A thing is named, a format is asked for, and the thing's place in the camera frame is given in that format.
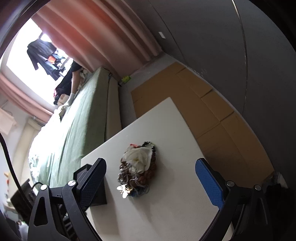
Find black cable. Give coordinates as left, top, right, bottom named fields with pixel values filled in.
left=0, top=133, right=35, bottom=210

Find black jewelry box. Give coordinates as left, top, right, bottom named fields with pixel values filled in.
left=73, top=161, right=107, bottom=210

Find dark hanging clothes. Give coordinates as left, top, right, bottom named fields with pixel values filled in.
left=27, top=39, right=66, bottom=81

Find pink curtain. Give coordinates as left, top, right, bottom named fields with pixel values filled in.
left=32, top=1, right=162, bottom=78

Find white wall switch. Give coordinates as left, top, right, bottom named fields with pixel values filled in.
left=159, top=32, right=166, bottom=39

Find green toy block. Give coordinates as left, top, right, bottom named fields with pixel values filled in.
left=121, top=76, right=131, bottom=83

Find green bed cover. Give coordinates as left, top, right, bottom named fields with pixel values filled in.
left=28, top=67, right=111, bottom=187

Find brown cardboard sheet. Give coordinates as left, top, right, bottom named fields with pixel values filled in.
left=132, top=62, right=274, bottom=187

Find white fabric flower accessory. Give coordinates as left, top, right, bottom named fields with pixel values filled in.
left=121, top=146, right=152, bottom=174

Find person in black clothes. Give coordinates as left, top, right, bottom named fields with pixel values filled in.
left=54, top=61, right=82, bottom=105

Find left curtain panel pink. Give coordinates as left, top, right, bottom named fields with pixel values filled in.
left=0, top=73, right=53, bottom=123

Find black bead bracelet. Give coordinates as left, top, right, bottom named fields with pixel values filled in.
left=140, top=141, right=158, bottom=163

